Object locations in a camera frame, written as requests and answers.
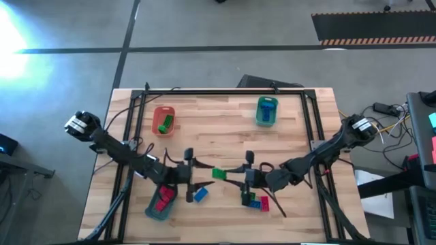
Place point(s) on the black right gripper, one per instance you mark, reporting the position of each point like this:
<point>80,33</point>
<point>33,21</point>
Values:
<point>253,178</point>

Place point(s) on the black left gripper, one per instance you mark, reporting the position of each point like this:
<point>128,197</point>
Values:
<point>185,175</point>

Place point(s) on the small red toy brick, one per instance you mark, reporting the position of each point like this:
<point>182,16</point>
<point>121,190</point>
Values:
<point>167,193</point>

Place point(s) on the small green toy brick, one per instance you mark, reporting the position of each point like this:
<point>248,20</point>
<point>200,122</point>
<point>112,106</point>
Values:
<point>162,129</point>

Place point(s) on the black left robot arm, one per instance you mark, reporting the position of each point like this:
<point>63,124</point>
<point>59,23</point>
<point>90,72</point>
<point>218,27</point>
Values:
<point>112,146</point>

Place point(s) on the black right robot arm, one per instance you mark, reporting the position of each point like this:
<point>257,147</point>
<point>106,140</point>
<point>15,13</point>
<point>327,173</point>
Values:
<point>323,151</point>

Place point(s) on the dark teal plastic basket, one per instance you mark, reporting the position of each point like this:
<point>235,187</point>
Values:
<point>151,211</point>

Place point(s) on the turquoise plastic basket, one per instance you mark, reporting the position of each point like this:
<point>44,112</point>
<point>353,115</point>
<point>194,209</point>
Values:
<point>259,117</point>

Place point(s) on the orange plastic basket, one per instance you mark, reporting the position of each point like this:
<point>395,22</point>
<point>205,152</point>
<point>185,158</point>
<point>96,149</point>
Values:
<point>160,117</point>

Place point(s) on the black box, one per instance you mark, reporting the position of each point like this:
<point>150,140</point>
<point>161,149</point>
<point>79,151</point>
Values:
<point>265,82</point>

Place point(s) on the white paper sheet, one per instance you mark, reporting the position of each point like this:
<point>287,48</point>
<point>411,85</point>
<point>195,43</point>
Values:
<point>374,200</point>

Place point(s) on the black power adapter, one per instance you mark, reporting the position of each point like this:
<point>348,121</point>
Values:
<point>386,109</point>

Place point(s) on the dark grey side desk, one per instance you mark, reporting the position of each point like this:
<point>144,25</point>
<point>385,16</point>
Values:
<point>422,136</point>

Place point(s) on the black keyboard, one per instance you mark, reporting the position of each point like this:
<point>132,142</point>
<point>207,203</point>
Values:
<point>424,214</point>

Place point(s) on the black device with blue light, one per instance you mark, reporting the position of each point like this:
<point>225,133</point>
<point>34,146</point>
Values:
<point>7,144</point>

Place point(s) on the pink sticky note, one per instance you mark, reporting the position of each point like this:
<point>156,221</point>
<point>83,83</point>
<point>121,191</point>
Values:
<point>434,146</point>

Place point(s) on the black hazard-striped floor mat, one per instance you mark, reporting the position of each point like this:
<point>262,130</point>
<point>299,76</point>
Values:
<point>374,27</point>

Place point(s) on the cyan sticky note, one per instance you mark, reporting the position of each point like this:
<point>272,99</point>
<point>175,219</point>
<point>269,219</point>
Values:
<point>433,119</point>

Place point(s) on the black aluminium table frame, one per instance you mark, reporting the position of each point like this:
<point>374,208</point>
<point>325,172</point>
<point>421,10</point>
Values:
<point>221,92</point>

